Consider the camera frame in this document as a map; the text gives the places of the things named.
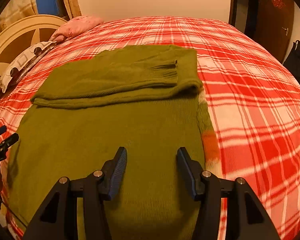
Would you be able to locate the bed with red plaid sheet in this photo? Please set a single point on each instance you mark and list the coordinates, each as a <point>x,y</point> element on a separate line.
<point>252,100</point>

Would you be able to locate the wide beige floral curtain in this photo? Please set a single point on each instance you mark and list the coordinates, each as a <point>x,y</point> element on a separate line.
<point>12,10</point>

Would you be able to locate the cream and brown headboard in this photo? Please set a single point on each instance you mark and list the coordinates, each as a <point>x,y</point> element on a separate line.
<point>12,35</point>

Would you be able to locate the green striped knit sweater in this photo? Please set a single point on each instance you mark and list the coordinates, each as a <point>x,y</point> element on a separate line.
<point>90,130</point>

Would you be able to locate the pink pillow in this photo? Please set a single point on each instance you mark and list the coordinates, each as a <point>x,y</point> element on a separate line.
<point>77,26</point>

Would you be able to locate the red paper door decoration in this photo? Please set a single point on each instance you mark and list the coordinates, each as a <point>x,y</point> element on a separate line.
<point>277,1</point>

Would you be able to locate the black bag by wall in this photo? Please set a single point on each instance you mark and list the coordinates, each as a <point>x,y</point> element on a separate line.
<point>298,62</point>

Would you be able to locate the dark door frame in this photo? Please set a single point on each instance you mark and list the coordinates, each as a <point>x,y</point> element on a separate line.
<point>242,5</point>

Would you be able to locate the grey patterned pillow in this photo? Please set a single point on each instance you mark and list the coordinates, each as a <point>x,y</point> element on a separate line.
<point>22,60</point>

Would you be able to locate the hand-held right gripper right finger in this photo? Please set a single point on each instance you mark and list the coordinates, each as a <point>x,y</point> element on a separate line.
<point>186,170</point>

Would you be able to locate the brown wooden door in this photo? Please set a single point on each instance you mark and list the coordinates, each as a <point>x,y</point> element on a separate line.
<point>275,25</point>

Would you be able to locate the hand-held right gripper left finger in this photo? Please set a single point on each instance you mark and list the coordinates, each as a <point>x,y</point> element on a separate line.
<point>117,170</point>

